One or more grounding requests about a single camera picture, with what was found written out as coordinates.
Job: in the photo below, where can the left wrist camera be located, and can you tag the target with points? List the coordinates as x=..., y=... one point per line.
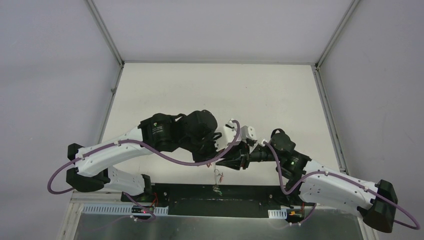
x=229, y=133

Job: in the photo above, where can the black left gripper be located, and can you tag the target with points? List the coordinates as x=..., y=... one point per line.
x=214, y=155

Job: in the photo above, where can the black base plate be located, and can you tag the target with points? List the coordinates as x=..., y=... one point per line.
x=237, y=201

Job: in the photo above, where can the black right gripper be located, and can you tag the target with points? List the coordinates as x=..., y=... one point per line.
x=238, y=159

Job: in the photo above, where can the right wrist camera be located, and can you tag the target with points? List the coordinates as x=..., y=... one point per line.
x=248, y=135

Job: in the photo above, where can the green key tag with key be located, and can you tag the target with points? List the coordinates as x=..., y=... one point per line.
x=218, y=191

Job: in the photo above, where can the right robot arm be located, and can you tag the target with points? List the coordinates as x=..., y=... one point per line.
x=309, y=181

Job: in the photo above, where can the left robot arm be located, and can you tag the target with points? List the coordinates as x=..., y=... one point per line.
x=94, y=167

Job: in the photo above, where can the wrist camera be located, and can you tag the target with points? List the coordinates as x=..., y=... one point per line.
x=229, y=133
x=248, y=135

